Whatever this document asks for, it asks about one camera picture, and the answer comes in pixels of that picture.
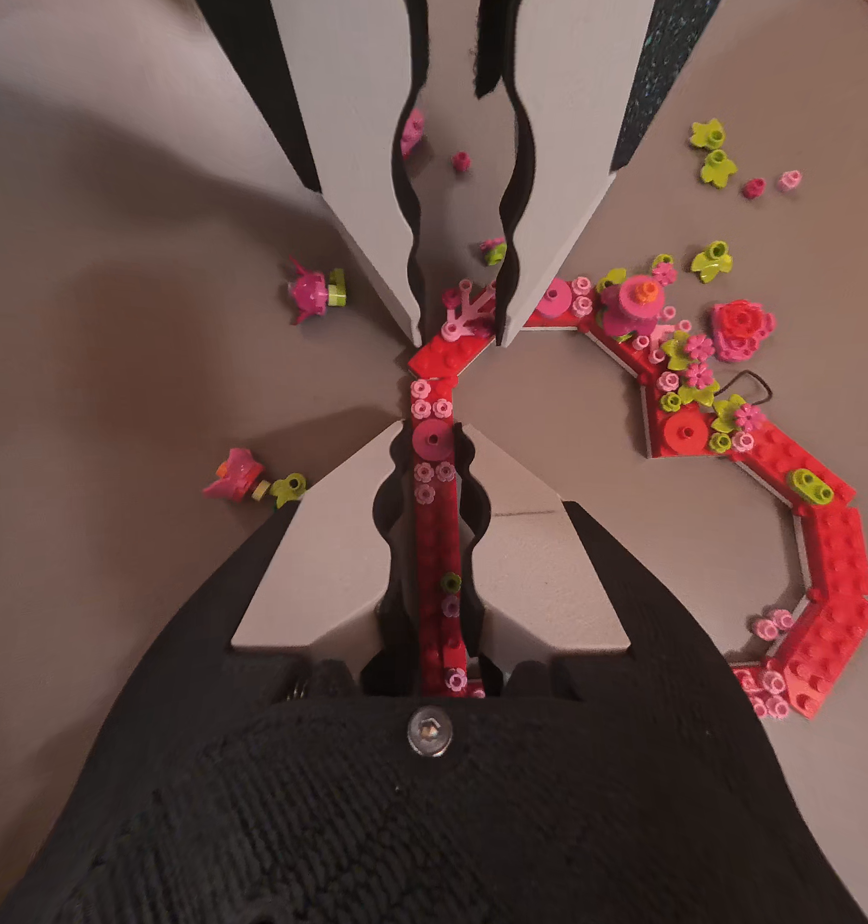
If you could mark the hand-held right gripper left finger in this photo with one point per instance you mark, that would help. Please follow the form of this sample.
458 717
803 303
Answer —
311 577

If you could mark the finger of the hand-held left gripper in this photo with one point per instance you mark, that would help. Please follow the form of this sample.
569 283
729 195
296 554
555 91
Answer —
354 108
571 108

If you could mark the pink lego tulip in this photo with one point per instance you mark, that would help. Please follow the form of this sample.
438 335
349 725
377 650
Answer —
233 475

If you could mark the pink lego stud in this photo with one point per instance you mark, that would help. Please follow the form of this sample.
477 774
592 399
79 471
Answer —
790 179

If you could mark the lime lego leaf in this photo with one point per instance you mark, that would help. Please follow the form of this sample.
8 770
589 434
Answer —
707 133
712 260
719 167

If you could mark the magenta lego stud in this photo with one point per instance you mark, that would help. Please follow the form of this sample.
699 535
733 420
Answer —
753 188
462 160

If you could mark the pink and lime lego piece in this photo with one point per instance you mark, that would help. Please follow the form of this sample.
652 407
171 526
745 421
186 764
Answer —
493 250

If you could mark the magenta lego flower bud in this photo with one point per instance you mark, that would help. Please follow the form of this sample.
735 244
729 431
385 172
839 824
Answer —
311 292

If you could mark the red lego rose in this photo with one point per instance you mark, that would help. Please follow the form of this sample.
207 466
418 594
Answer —
741 328

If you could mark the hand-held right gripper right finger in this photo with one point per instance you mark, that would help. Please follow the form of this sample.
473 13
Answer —
549 577

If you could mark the red lego heart frame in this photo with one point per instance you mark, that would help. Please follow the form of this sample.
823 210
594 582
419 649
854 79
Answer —
838 548

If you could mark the small pink lego flower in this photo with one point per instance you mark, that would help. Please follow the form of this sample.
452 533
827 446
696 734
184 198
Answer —
663 271

